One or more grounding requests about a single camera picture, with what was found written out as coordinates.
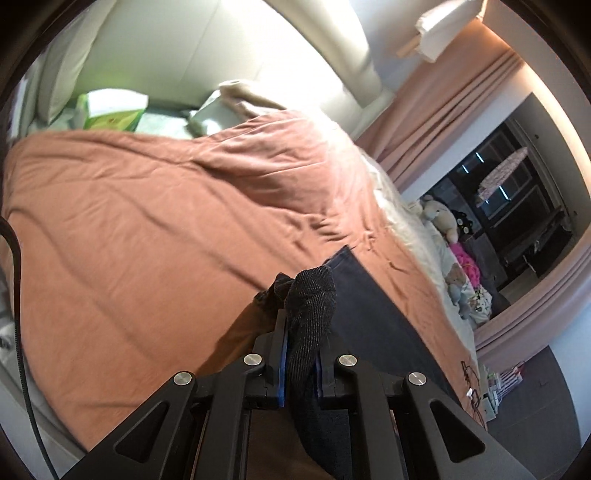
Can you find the white teddy bear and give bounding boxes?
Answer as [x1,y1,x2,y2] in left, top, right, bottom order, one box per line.
[421,195,459,244]

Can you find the dark navy pants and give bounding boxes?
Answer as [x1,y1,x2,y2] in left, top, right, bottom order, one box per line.
[256,245,463,480]

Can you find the pink curtain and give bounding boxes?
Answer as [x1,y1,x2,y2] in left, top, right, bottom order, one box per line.
[356,19,524,189]

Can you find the light green pillow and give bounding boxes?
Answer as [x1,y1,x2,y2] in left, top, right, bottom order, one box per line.
[187,90,243,137]

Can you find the beige rolled blanket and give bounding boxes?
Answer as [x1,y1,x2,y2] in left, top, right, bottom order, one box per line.
[217,80,287,119]

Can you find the white pillow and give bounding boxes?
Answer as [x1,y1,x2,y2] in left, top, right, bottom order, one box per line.
[37,0,116,124]

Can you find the cream upholstered headboard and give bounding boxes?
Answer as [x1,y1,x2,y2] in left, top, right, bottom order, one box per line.
[75,1,394,137]

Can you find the hanging floral garment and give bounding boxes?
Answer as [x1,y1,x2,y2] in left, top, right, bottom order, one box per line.
[477,147,529,205]

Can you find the pink plush toy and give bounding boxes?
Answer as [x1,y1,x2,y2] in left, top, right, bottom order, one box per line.
[450,242,481,288]

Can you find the orange-brown duvet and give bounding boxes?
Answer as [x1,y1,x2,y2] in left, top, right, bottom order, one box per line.
[1,111,476,449]

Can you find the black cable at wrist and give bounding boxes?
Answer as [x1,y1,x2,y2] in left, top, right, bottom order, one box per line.
[0,215,60,480]

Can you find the green and white box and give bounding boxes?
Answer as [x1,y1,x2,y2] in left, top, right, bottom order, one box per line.
[72,88,149,131]

